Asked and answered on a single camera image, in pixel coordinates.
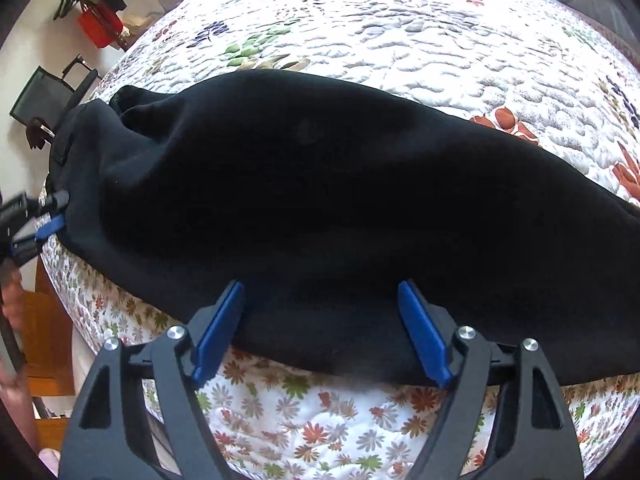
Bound red bag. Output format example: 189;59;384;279
77;0;124;49

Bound black office chair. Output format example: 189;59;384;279
10;54;101;150

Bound black pants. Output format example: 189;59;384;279
48;70;639;385

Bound wooden coat rack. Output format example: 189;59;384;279
53;0;129;51

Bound left hand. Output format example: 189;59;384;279
1;268;60;478

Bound floral quilted bedspread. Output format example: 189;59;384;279
39;0;640;480

